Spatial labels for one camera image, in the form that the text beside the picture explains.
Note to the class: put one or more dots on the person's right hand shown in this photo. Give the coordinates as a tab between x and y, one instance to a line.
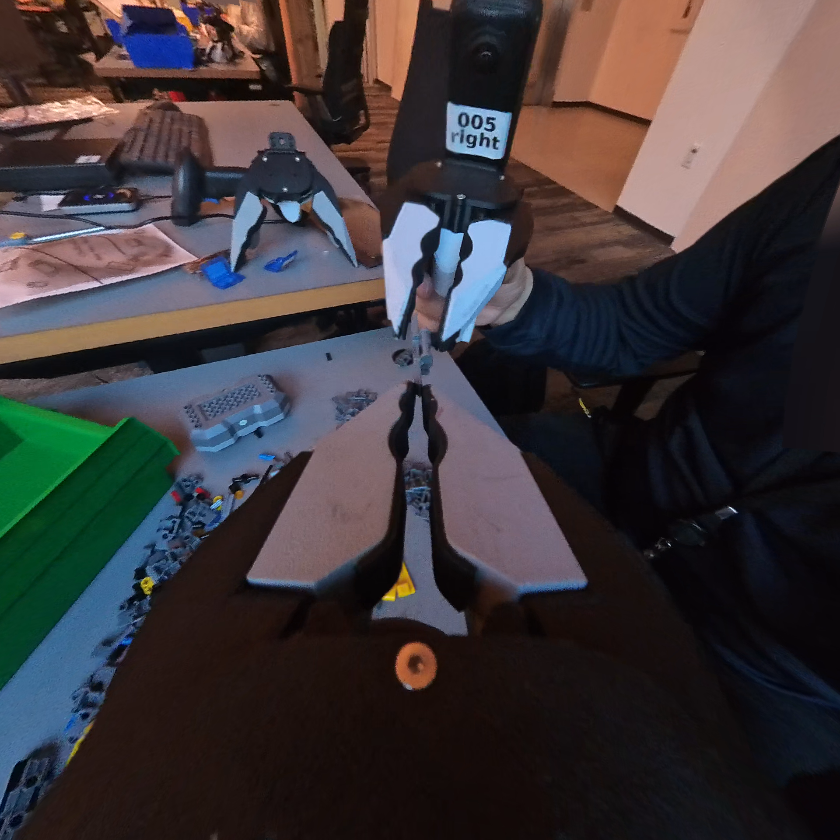
512	295

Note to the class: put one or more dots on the black badge reel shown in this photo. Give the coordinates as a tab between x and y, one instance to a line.
683	532

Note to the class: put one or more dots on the blue container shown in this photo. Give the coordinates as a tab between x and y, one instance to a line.
151	40

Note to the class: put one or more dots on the black office chair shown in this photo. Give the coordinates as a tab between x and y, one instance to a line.
344	79

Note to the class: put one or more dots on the pile of grey brick parts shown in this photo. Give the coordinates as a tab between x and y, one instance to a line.
171	525

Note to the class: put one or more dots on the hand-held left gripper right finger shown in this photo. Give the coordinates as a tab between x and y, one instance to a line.
512	525

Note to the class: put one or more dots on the small dark grey brick piece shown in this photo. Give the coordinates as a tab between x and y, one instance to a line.
420	368

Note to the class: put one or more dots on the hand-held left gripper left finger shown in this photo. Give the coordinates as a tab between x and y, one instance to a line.
322	525

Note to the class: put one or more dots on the person's right forearm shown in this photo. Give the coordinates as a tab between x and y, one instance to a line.
630	302

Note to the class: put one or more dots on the person's dark clothed torso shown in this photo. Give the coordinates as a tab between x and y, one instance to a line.
761	499

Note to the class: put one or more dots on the grey desk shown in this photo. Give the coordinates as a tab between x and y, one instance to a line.
302	381

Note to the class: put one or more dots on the green plastic bin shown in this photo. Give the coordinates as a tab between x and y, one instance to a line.
66	525

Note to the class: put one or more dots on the grey brick hub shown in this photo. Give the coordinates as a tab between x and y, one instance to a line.
236	414

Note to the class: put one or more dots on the black keyboard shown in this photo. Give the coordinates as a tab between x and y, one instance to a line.
160	138

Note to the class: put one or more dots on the idle black white gripper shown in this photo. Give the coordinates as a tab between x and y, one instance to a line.
282	177

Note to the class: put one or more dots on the wooden edged background table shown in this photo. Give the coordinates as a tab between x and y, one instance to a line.
263	302

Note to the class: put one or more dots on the blue brick piece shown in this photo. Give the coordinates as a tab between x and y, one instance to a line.
281	261
221	273

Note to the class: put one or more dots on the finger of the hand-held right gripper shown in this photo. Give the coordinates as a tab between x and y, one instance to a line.
486	269
404	256

